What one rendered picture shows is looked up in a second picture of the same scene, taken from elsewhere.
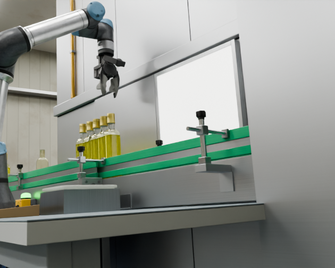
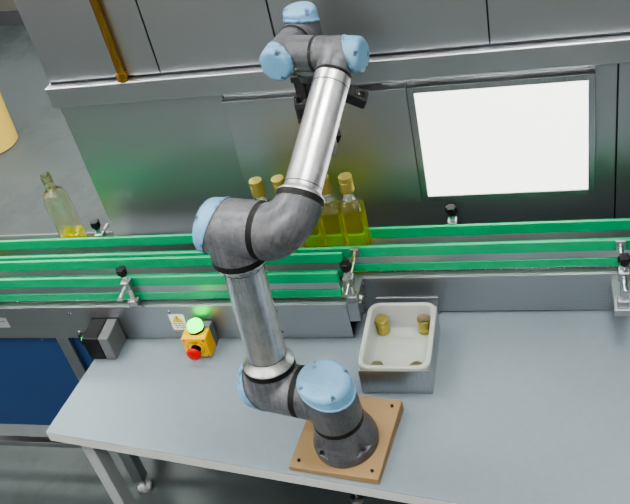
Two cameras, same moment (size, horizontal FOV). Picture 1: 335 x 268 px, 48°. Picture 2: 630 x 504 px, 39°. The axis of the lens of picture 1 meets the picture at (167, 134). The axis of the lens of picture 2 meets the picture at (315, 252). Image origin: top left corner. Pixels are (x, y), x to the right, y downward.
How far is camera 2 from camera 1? 1.97 m
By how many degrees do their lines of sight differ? 55
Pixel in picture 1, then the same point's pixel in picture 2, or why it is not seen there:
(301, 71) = not seen: outside the picture
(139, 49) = (344, 22)
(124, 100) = not seen: hidden behind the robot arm
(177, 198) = (534, 304)
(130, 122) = (344, 154)
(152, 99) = (405, 128)
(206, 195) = (585, 303)
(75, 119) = (142, 118)
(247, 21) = not seen: outside the picture
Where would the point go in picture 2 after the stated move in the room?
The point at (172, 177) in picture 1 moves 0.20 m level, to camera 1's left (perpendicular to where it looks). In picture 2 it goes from (524, 284) to (465, 326)
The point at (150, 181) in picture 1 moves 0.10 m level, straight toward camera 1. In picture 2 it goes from (480, 286) to (510, 303)
